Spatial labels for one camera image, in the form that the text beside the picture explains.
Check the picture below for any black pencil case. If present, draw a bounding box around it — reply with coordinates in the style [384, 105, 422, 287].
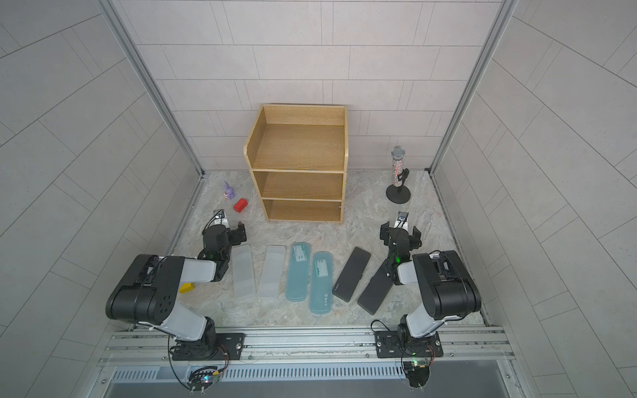
[333, 247, 371, 303]
[357, 261, 394, 315]

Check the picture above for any candy tube on black stand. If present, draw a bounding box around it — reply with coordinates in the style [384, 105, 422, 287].
[386, 146, 411, 204]

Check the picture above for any yellow block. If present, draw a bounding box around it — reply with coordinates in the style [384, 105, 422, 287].
[178, 283, 195, 294]

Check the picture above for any right circuit board with wires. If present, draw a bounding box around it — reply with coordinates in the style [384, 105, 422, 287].
[401, 361, 431, 389]

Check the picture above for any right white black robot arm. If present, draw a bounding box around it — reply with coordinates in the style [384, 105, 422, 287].
[372, 223, 481, 360]

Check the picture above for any red block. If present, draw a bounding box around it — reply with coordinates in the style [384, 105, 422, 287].
[233, 198, 248, 213]

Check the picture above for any frosted white pencil case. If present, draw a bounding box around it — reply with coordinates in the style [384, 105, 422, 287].
[256, 245, 286, 299]
[232, 245, 256, 299]

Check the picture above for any wooden three-tier shelf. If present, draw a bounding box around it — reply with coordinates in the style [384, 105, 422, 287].
[244, 104, 348, 223]

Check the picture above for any right frosted white pencil case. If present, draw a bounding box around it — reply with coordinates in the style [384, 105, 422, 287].
[256, 245, 286, 299]

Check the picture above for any left frosted white pencil case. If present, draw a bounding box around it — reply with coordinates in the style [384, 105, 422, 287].
[232, 245, 256, 299]

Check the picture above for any teal pencil case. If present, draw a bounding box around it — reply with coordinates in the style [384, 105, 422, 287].
[310, 251, 333, 315]
[285, 242, 311, 302]

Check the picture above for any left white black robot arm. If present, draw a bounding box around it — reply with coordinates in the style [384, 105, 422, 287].
[106, 222, 247, 362]

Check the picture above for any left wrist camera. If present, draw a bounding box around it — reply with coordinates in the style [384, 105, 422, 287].
[211, 209, 229, 227]

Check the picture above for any circuit board with wires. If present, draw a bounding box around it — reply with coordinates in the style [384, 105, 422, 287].
[187, 366, 221, 395]
[401, 361, 431, 389]

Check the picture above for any aluminium mounting rail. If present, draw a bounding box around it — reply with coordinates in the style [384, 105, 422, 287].
[96, 325, 516, 369]

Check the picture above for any left circuit board with wires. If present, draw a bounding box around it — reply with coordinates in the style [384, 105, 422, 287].
[187, 366, 221, 395]

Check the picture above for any purple toy figure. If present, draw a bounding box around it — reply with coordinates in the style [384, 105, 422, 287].
[224, 182, 236, 200]

